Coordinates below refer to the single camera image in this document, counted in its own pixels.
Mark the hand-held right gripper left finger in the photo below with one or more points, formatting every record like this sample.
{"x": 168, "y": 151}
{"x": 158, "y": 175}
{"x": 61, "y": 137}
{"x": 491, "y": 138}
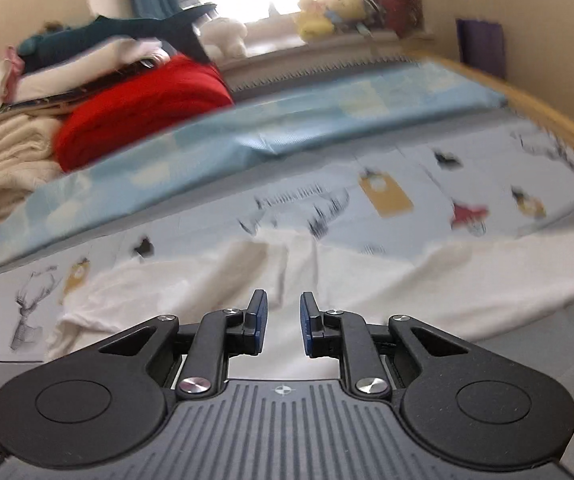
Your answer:
{"x": 260, "y": 321}

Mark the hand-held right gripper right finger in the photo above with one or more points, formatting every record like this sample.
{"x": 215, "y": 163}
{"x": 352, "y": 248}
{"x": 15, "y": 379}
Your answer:
{"x": 306, "y": 325}

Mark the white garment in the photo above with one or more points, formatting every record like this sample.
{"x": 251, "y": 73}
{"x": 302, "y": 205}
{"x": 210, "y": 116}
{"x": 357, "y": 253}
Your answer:
{"x": 192, "y": 285}

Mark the grey deer print bed sheet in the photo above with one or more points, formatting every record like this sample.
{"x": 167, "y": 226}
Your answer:
{"x": 417, "y": 195}

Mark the light blue quilt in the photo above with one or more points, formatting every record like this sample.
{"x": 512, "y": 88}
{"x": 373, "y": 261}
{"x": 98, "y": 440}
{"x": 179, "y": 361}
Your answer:
{"x": 317, "y": 110}

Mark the red blanket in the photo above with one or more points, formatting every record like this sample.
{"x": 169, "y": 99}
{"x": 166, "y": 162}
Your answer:
{"x": 142, "y": 110}

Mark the white plush toy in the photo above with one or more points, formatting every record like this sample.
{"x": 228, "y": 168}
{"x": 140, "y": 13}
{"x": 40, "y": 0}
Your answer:
{"x": 224, "y": 34}

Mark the cream blanket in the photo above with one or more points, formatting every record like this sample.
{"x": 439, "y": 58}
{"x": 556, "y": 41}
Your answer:
{"x": 2, "y": 160}

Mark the yellow plush toy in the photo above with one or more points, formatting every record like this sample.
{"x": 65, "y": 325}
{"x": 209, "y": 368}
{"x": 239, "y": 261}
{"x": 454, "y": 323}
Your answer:
{"x": 327, "y": 16}

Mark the white folded bedding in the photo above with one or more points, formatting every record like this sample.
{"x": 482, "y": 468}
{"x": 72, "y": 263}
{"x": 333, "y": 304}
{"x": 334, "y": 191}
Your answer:
{"x": 82, "y": 67}

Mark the dark teal shark plush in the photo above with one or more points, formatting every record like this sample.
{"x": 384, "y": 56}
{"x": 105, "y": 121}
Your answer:
{"x": 117, "y": 27}

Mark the pink cloth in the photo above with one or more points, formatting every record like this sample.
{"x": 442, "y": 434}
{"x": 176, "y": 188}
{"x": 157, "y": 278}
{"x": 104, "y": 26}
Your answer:
{"x": 14, "y": 62}

